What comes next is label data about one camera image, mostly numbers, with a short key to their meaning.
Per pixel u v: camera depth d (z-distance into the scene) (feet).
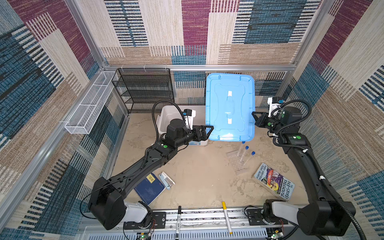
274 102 2.13
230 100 2.44
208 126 2.36
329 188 1.36
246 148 2.68
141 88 3.55
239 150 2.95
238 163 3.01
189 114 2.15
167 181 2.74
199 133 2.13
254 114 2.44
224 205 2.54
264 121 2.13
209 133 2.22
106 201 1.30
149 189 2.70
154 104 1.99
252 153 2.61
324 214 1.26
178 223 2.36
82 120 2.93
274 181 2.73
